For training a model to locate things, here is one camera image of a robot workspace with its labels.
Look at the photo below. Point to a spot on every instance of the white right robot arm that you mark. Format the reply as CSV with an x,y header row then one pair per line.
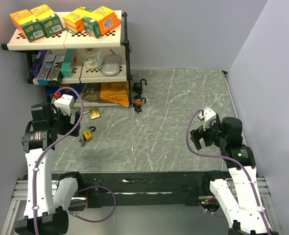
x,y
243,211

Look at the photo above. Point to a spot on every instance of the black padlock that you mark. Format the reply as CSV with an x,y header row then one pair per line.
x,y
138,87

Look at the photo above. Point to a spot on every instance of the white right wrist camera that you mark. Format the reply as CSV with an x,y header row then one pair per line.
x,y
207,117

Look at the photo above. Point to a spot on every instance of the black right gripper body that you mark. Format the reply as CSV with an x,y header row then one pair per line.
x,y
212,132

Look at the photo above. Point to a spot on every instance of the brass padlock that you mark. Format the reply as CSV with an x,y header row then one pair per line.
x,y
94,113

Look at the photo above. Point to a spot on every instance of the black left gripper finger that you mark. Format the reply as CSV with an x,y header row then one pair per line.
x,y
75,132
78,116

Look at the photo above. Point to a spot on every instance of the white grey box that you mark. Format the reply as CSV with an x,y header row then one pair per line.
x,y
45,69

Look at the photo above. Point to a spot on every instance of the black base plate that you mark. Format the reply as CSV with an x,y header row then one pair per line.
x,y
103,196

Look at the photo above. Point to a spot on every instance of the aluminium rail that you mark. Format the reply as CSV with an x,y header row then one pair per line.
x,y
128,186

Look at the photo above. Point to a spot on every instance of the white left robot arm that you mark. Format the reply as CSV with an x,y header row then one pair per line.
x,y
46,211

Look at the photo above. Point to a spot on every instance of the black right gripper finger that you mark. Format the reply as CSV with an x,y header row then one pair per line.
x,y
197,144
194,134

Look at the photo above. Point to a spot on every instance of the orange padlock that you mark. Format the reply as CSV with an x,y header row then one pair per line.
x,y
139,102

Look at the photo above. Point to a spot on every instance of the olive brown snack bag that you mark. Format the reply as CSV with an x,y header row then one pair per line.
x,y
92,92

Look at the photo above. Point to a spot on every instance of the silver mesh pouch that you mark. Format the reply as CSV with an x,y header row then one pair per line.
x,y
111,64

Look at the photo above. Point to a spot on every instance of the grey black box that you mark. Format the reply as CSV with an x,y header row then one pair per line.
x,y
55,76

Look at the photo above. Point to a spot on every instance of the yellow orange sponge pack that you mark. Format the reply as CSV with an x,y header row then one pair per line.
x,y
73,20

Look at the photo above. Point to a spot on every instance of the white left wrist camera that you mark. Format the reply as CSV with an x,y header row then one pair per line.
x,y
64,102

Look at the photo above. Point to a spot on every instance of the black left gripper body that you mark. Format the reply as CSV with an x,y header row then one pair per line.
x,y
62,125

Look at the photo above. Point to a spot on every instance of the paper towel roll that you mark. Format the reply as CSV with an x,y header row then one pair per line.
x,y
92,58

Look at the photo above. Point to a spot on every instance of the purple box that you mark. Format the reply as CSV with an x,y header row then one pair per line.
x,y
38,61

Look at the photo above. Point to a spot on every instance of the orange green sponge box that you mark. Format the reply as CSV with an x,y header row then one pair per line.
x,y
100,21
28,25
49,20

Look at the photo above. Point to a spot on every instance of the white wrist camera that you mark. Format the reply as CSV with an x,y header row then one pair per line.
x,y
207,117
64,102

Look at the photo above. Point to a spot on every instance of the yellow padlock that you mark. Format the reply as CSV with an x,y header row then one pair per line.
x,y
88,134

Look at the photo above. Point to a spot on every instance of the beige three-tier shelf rack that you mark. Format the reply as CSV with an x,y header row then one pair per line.
x,y
115,40

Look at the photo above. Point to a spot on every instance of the orange honey dijon bag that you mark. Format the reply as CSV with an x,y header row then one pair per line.
x,y
115,92

